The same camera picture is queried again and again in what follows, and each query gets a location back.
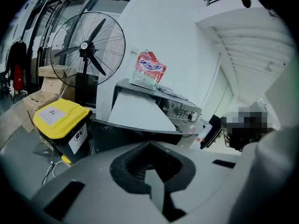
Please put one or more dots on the black box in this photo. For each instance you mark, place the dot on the black box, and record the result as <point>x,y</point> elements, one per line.
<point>213,129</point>

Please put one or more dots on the yellow-lidded waste bin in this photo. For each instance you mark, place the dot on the yellow-lidded waste bin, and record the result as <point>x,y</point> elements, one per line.
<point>67,115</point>

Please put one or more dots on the red fire extinguisher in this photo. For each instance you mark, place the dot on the red fire extinguisher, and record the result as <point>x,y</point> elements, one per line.
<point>18,78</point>

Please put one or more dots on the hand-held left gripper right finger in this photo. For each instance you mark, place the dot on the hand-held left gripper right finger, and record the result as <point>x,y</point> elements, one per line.
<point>203,183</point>

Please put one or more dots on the clothes rack with black garments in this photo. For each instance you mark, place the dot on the clothes rack with black garments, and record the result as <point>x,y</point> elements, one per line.
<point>17,52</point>

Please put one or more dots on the checked cloth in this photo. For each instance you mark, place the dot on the checked cloth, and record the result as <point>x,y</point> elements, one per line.
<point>168,90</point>

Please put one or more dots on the flattened cardboard sheet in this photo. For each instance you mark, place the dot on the flattened cardboard sheet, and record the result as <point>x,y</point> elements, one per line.
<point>11,127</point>

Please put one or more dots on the clear plastic bag red print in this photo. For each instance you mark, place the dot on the clear plastic bag red print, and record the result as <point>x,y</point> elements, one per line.
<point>201,139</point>

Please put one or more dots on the black standing fan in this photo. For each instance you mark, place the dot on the black standing fan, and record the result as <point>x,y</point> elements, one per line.
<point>85,46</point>

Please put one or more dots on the cardboard box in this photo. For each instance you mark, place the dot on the cardboard box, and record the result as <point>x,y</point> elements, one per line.
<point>51,87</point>
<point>37,108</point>
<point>46,71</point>

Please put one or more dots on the black washing machine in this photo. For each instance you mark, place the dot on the black washing machine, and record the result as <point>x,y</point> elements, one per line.
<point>177,106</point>

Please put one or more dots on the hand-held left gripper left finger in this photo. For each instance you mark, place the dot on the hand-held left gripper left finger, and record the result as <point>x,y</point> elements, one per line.
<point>98,190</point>

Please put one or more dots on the black-framed glass door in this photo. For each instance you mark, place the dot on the black-framed glass door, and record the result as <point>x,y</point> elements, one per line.
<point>70,8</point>

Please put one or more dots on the pink detergent pouch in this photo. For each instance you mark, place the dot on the pink detergent pouch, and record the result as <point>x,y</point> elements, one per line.
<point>149,71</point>

